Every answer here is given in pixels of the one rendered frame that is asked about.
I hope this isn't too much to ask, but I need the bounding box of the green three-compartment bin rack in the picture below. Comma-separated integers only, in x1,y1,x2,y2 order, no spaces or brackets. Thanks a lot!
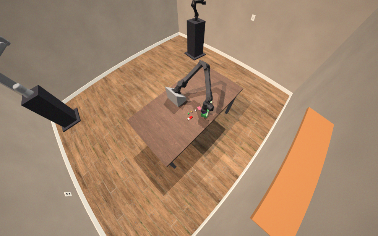
201,110,209,118

